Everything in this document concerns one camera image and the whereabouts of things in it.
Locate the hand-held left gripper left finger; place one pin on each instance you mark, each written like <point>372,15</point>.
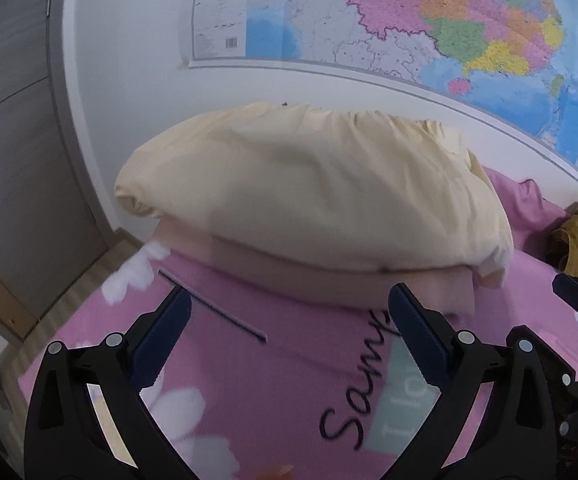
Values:
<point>164,340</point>

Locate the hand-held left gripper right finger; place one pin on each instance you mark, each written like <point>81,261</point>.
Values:
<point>419,340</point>

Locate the cream large cloth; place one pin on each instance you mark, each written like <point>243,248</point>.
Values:
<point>309,185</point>

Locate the pink floral bedsheet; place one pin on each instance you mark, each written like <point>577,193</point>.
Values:
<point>279,370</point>

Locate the peach folded cloth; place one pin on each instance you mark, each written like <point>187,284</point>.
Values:
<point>294,280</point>

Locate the grey wooden door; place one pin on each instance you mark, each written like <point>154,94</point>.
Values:
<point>9,160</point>

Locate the colourful wall map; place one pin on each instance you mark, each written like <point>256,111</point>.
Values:
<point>419,10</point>

